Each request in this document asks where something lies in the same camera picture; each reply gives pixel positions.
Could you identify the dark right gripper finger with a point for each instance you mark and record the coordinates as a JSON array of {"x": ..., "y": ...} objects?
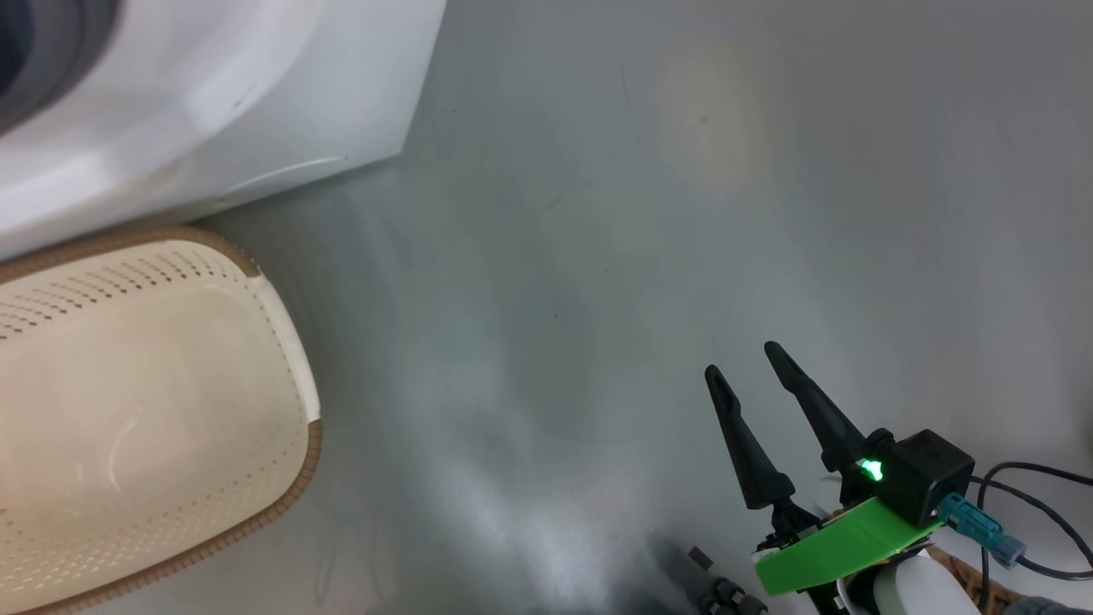
[
  {"x": 824, "y": 423},
  {"x": 751, "y": 465}
]

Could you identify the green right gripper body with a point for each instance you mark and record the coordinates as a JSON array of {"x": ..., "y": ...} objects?
[{"x": 837, "y": 547}]

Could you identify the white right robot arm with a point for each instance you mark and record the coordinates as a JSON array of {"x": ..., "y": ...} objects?
[{"x": 922, "y": 589}]

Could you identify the white washing machine body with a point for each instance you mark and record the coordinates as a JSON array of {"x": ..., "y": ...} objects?
[{"x": 256, "y": 85}]

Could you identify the grey rubber door gasket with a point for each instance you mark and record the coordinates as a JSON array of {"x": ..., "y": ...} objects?
[{"x": 60, "y": 51}]

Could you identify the round white filter cover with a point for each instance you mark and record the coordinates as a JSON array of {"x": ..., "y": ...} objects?
[{"x": 290, "y": 177}]

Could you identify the cream basket with brown rim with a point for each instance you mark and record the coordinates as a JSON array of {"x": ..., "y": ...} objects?
[{"x": 128, "y": 410}]

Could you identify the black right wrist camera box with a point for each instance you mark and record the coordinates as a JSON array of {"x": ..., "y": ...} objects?
[{"x": 931, "y": 478}]

